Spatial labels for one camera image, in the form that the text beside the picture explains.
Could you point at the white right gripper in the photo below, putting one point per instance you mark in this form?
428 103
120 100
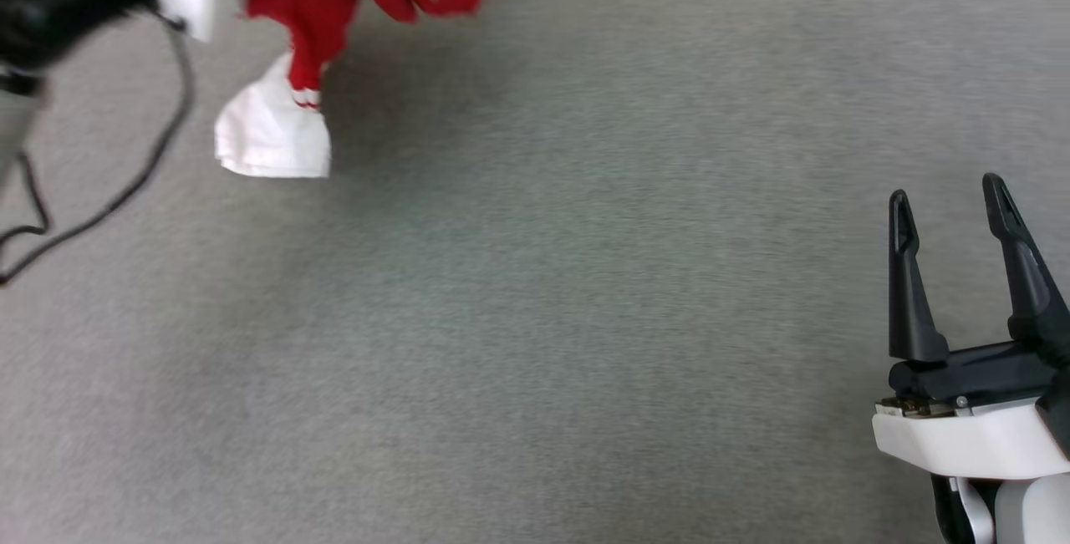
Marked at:
970 439

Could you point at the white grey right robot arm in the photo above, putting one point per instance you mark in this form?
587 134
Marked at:
1032 519

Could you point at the grey fabric sofa cushion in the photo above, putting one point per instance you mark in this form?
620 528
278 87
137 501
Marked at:
585 277

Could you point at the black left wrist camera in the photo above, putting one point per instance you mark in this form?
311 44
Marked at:
67 1

